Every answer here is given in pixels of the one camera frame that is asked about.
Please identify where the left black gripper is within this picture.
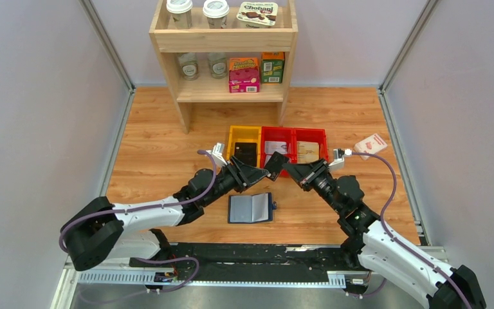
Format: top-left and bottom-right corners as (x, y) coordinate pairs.
(201, 155), (269, 207)

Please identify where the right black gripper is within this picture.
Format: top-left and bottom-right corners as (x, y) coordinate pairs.
(281, 158), (343, 214)

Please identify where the red double plastic bin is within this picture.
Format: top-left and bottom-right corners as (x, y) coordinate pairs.
(260, 126), (329, 168)

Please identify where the blue leather card holder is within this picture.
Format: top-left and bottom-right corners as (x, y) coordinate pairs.
(228, 192), (277, 224)

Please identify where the yellow plastic bin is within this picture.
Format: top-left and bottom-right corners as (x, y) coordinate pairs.
(225, 126), (262, 167)

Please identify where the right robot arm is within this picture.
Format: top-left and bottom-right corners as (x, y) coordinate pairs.
(284, 159), (487, 308)

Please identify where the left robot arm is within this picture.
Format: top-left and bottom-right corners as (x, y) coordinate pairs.
(59, 157), (271, 271)

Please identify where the black credit card stack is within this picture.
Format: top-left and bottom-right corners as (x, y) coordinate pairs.
(233, 142), (258, 167)

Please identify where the upper silver credit card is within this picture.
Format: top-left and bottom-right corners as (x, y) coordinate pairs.
(264, 140), (288, 155)

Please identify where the pink white small box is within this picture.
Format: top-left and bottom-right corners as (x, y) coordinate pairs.
(353, 133), (388, 155)

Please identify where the orange pink Scrub Mommy box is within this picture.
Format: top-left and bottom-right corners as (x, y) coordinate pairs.
(228, 57), (261, 93)

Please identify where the green orange carton box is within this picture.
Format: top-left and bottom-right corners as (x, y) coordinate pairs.
(261, 51), (285, 84)

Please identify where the right glass jar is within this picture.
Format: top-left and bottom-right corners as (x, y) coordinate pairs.
(207, 52), (228, 79)

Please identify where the glass jar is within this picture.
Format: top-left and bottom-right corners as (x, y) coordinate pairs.
(207, 52), (228, 79)
(177, 52), (199, 80)

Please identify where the left glass jar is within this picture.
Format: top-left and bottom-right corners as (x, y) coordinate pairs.
(177, 52), (199, 80)

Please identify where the wooden two-tier shelf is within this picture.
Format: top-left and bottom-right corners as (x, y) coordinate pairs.
(149, 1), (298, 133)

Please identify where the Chobani yogurt cup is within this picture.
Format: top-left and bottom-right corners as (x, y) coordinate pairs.
(236, 1), (279, 28)

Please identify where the right white-lidded paper cup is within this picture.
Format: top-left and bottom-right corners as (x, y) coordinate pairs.
(202, 0), (230, 29)

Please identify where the white-lidded paper cup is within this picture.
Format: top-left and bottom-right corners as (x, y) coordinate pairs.
(202, 0), (230, 29)
(166, 0), (193, 29)

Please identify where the left white-lidded paper cup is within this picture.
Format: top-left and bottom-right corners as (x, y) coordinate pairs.
(166, 0), (193, 29)

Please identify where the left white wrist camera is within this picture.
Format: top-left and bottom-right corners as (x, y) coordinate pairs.
(210, 142), (228, 167)

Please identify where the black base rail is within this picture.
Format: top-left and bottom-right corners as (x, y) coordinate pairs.
(127, 242), (371, 285)

